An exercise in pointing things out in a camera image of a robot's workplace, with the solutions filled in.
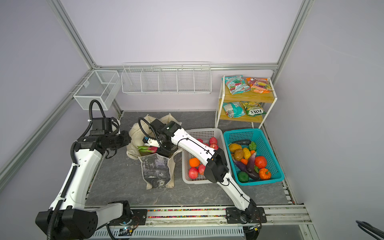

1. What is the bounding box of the pink dragon fruit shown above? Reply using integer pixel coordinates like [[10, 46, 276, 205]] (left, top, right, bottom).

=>
[[137, 146, 158, 156]]

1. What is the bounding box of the cream canvas grocery bag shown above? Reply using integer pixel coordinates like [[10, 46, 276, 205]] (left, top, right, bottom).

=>
[[127, 121, 182, 190]]

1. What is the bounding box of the orange tangerine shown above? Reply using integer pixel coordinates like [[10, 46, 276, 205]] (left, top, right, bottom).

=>
[[189, 158, 201, 168]]

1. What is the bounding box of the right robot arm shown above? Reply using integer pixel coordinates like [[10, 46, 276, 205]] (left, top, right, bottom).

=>
[[138, 118, 267, 225]]

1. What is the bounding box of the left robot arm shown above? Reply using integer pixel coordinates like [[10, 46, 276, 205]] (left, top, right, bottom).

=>
[[35, 99, 133, 240]]

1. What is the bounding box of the teal snack bag lower shelf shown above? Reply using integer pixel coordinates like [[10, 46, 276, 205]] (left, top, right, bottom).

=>
[[223, 102, 246, 119]]

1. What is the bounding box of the teal snack bag shelf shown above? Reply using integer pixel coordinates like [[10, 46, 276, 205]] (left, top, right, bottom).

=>
[[223, 102, 246, 119], [224, 75, 251, 95]]

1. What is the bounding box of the green Foxs snack bag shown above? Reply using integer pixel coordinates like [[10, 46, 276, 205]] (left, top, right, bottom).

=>
[[242, 101, 266, 117]]

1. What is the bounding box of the teal snack bag top shelf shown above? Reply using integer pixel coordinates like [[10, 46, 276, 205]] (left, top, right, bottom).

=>
[[224, 75, 251, 95]]

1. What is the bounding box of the orange snack bag top shelf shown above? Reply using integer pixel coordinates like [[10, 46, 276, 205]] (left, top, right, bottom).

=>
[[246, 78, 273, 94]]

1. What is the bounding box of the red apple front left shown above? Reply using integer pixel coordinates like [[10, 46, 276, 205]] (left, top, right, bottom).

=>
[[188, 168, 199, 180]]

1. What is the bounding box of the red apple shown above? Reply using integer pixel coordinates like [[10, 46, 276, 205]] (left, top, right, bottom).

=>
[[188, 168, 199, 180], [198, 164, 206, 175]]

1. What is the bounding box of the red apple front middle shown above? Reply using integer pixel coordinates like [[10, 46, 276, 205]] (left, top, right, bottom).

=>
[[198, 164, 206, 175]]

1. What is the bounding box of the white plastic fruit basket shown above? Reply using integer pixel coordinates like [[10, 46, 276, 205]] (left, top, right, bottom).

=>
[[182, 128, 232, 184]]

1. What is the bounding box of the small white mesh basket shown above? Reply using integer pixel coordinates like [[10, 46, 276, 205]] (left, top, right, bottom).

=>
[[74, 70, 122, 111]]

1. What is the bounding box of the brown potato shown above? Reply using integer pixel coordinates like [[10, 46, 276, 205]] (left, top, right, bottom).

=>
[[233, 149, 245, 162]]

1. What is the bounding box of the dark cucumber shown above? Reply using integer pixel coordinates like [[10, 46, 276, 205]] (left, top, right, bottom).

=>
[[233, 140, 252, 146]]

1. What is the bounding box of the yellow corn cob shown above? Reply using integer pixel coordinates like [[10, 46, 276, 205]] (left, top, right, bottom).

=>
[[243, 148, 252, 160]]

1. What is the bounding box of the green avocado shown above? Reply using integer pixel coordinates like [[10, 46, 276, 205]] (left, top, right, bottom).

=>
[[237, 172, 250, 183]]

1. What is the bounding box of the purple eggplant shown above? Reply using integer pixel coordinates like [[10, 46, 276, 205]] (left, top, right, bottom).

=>
[[235, 153, 261, 181]]

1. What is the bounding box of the red tomato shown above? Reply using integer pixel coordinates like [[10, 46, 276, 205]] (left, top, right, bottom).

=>
[[255, 156, 268, 169]]

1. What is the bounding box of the wooden two-tier shelf rack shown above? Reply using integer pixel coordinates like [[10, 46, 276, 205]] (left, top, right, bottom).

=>
[[215, 75, 278, 129]]

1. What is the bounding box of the long white wire basket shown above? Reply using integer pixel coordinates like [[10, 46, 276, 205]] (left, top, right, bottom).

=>
[[121, 62, 212, 95]]

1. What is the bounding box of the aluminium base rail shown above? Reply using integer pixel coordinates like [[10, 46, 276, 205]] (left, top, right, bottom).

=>
[[91, 205, 319, 240]]

